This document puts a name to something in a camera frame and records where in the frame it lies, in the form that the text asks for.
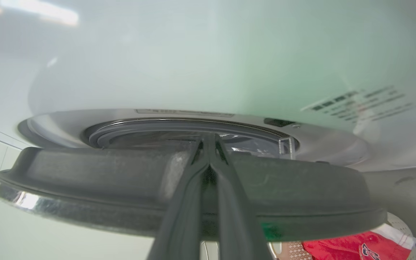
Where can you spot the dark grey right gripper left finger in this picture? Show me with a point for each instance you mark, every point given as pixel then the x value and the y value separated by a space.
pixel 182 216

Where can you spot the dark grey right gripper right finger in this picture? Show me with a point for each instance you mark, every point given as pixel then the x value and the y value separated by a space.
pixel 235 216

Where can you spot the round washing machine door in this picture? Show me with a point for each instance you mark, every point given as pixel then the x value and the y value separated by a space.
pixel 85 180

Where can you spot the white washing machine body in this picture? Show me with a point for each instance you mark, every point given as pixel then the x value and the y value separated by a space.
pixel 208 65

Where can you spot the red garment with white trim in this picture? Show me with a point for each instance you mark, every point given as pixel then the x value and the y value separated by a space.
pixel 349 247

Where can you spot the white perforated laundry basket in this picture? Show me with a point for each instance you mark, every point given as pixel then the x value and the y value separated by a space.
pixel 399 225

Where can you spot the white label with black print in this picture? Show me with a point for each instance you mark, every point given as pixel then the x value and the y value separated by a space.
pixel 363 103

